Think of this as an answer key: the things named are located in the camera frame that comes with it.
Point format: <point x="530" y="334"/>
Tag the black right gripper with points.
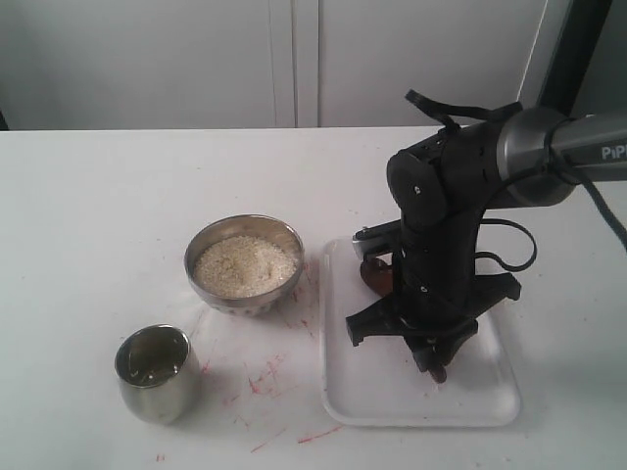
<point x="417" y="312"/>

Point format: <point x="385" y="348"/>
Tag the brown wooden spoon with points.
<point x="377" y="275"/>

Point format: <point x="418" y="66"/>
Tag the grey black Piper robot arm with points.
<point x="443" y="187"/>

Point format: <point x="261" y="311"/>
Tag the wide steel rice bowl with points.
<point x="245" y="264"/>

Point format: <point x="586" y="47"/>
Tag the small steel cup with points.
<point x="158" y="373"/>

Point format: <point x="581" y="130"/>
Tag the white plastic tray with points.
<point x="377" y="383"/>

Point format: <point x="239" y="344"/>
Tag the white cabinet doors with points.
<point x="256" y="64"/>

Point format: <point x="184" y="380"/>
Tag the dark door frame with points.
<point x="577" y="62"/>

